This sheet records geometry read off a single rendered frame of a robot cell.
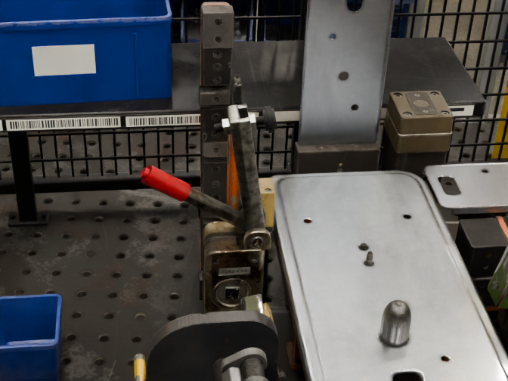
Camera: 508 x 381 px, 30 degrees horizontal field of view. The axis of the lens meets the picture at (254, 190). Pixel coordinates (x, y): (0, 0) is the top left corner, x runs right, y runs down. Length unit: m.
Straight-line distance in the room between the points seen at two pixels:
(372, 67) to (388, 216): 0.21
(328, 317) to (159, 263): 0.59
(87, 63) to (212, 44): 0.19
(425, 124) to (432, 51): 0.27
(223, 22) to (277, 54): 0.28
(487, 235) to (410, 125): 0.19
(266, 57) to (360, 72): 0.25
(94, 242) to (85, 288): 0.12
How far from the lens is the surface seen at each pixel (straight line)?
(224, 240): 1.09
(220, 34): 1.28
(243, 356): 0.76
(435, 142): 1.36
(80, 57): 1.36
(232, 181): 1.15
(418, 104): 1.37
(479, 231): 1.27
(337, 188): 1.27
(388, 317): 1.03
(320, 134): 1.35
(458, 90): 1.48
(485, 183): 1.33
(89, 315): 1.52
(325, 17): 1.26
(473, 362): 1.05
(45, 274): 1.61
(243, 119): 0.99
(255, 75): 1.47
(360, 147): 1.36
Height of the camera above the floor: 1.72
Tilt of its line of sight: 35 degrees down
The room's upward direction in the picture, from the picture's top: 2 degrees clockwise
